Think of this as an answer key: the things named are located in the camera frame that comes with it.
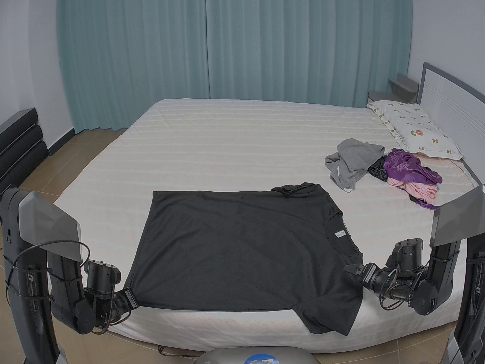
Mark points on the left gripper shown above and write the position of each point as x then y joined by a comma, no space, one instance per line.
130,298

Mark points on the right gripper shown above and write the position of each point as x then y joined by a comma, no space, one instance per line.
368,275

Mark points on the black T-shirt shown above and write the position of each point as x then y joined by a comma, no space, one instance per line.
235,248

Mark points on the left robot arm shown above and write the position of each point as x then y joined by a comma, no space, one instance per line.
45,222

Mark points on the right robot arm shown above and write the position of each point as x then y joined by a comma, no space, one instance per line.
458,218

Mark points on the bed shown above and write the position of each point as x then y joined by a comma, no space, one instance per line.
227,146

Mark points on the pink garment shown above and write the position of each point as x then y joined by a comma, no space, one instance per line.
420,192

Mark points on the black garment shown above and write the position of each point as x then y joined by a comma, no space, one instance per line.
379,173

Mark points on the purple garment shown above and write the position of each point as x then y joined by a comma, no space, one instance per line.
405,165

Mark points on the grey garment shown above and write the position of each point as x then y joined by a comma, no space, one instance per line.
352,157

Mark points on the white printed pillow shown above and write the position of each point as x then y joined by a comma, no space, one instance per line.
413,125

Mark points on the grey bedside table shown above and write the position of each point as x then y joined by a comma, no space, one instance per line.
403,83

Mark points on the blue-green curtain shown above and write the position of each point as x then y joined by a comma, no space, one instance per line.
132,51
303,40

